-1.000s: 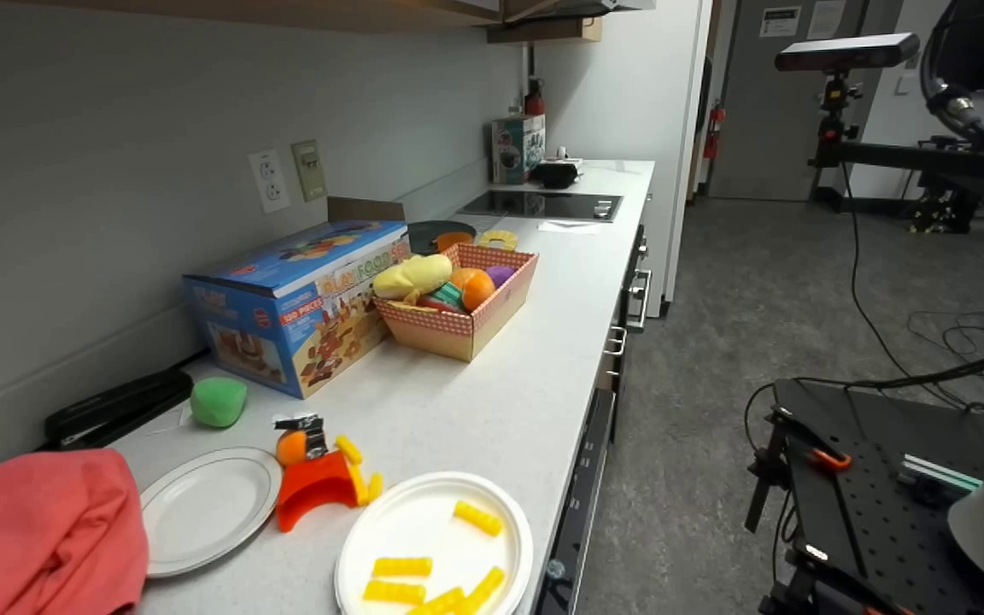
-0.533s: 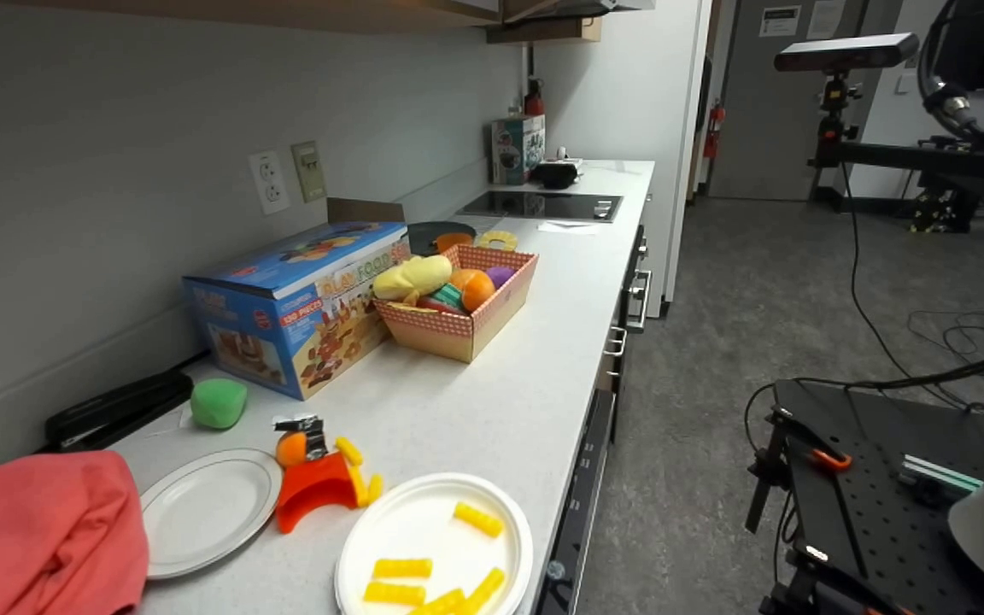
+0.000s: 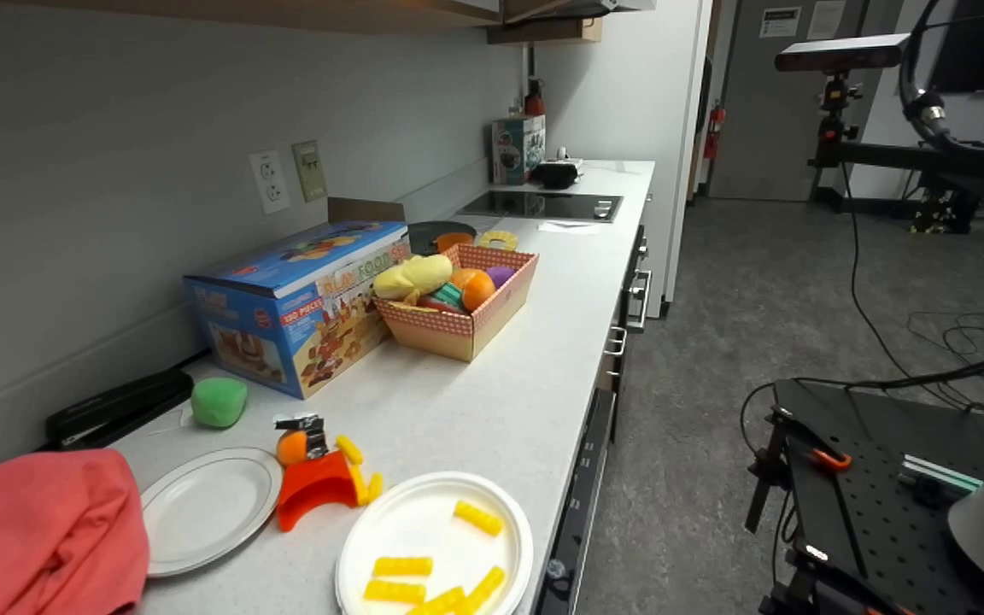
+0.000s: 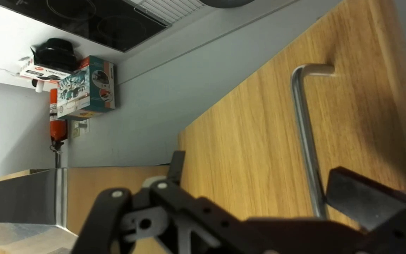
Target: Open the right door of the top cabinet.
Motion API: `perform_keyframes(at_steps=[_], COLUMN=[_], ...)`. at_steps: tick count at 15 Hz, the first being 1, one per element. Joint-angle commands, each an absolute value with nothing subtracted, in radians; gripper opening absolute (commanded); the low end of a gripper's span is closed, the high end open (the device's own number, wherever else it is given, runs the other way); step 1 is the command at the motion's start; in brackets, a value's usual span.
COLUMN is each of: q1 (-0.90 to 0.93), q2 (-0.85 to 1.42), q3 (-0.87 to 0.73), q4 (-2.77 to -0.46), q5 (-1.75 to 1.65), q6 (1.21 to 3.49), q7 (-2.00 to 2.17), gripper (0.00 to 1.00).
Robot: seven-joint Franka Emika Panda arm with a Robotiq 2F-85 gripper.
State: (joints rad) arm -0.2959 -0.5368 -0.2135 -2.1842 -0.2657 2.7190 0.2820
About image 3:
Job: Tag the grey door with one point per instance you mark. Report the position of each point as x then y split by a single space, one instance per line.
785 123

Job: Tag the white door sign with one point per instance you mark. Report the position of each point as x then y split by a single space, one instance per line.
826 17
780 20

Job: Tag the large orange toy fruit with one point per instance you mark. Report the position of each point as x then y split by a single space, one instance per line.
473 287

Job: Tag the purple toy vegetable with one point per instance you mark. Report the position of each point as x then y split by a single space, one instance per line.
500 273

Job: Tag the wooden tray of toy food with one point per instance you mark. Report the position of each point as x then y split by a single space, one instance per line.
459 330

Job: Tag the green toy vegetable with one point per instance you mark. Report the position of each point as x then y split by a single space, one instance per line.
446 298

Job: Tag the yellow toy fruit slice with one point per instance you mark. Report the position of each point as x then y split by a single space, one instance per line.
500 240

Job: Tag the yellow toy banana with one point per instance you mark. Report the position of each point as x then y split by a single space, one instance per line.
412 276

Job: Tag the black pan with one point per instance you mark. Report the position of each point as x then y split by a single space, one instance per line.
426 233

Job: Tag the black cooktop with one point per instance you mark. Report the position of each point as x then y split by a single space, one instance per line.
538 205

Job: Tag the black pot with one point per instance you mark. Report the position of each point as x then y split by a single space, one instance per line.
554 176

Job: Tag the yellow toy fry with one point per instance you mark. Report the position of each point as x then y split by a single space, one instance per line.
394 588
403 563
487 584
368 497
376 481
439 602
479 515
349 448

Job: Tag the blue toy food box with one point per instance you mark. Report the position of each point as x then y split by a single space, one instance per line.
288 308

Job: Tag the red bottle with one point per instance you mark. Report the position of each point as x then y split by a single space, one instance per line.
533 99

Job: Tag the white paper plate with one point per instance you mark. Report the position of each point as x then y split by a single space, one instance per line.
205 513
426 522

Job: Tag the white refrigerator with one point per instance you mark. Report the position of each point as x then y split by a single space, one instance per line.
629 115

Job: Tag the orange and black toy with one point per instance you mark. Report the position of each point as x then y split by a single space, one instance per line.
291 446

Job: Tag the red toy fries carton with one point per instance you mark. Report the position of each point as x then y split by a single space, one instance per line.
309 489

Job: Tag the wooden trim board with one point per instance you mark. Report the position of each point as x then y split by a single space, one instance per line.
543 30

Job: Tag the red fire extinguisher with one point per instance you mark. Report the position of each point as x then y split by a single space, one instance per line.
719 134

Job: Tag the green round sponge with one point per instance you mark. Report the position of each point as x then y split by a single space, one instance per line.
221 400

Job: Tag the black flat device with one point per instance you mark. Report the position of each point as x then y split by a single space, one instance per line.
118 410

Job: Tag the black perforated table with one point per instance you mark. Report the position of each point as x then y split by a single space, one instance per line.
889 513

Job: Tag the teal white stick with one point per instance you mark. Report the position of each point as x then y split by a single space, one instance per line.
942 473

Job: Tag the coral red cloth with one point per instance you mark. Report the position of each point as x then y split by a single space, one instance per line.
37 534

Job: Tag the beige switch plate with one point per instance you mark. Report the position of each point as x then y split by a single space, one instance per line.
309 173

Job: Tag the white wall outlet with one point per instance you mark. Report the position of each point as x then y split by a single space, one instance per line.
272 178

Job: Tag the black stereo camera bar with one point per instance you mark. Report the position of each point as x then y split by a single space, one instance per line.
844 51

